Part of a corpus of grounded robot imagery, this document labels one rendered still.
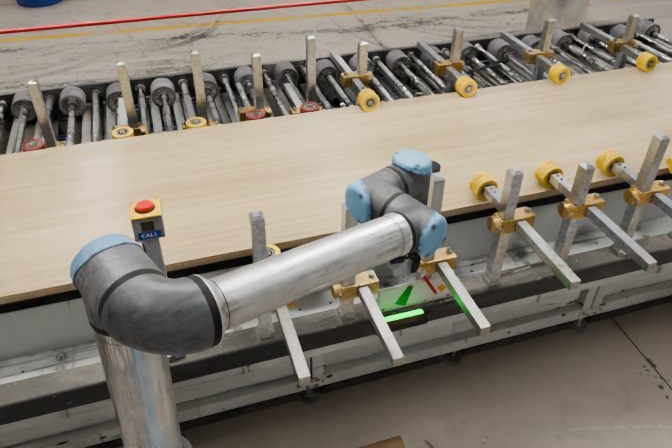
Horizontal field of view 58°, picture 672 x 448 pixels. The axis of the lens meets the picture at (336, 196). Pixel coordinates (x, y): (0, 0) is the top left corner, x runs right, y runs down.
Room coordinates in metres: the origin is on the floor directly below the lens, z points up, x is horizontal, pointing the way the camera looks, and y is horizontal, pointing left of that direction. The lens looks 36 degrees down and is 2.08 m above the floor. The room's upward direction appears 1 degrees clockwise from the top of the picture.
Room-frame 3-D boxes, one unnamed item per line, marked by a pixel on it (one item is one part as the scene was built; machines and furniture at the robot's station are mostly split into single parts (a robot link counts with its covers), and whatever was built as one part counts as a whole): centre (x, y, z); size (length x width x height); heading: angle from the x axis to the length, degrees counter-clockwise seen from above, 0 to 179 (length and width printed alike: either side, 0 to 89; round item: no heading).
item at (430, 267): (1.37, -0.29, 0.85); 0.13 x 0.06 x 0.05; 108
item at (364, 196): (1.07, -0.09, 1.30); 0.12 x 0.12 x 0.09; 40
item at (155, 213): (1.13, 0.45, 1.18); 0.07 x 0.07 x 0.08; 18
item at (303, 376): (1.14, 0.14, 0.83); 0.43 x 0.03 x 0.04; 18
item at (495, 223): (1.45, -0.53, 0.95); 0.13 x 0.06 x 0.05; 108
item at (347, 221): (1.29, -0.04, 0.89); 0.03 x 0.03 x 0.48; 18
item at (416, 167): (1.15, -0.17, 1.30); 0.10 x 0.09 x 0.12; 130
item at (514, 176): (1.44, -0.51, 0.90); 0.03 x 0.03 x 0.48; 18
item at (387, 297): (1.33, -0.25, 0.75); 0.26 x 0.01 x 0.10; 108
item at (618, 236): (1.49, -0.80, 0.95); 0.50 x 0.04 x 0.04; 18
